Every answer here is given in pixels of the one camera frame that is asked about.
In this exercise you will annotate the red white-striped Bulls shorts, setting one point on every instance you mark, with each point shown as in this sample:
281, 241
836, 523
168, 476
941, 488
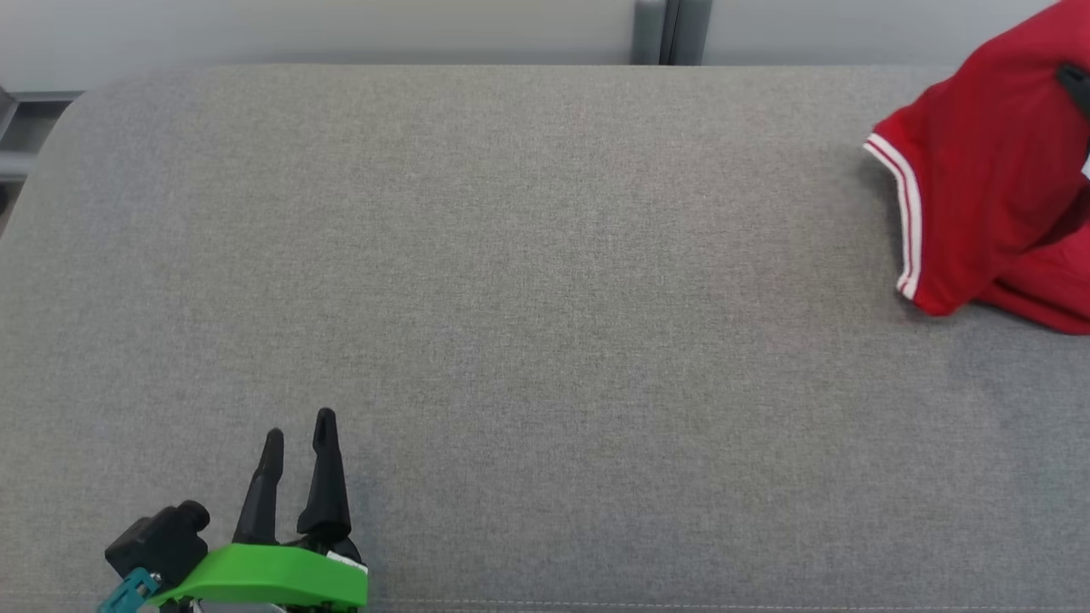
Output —
1047, 294

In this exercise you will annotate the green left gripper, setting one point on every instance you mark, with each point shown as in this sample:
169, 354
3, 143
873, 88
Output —
272, 575

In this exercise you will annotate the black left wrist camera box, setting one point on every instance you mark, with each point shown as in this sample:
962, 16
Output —
162, 536

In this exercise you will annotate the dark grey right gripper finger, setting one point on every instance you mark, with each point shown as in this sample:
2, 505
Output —
1077, 85

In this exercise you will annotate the grey metal wheeled cart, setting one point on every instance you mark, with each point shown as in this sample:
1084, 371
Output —
30, 128

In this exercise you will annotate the grey partition post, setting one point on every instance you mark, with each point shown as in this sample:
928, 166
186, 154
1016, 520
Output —
691, 30
649, 30

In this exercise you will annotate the red white Bulls jersey shirt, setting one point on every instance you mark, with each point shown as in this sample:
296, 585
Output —
988, 170

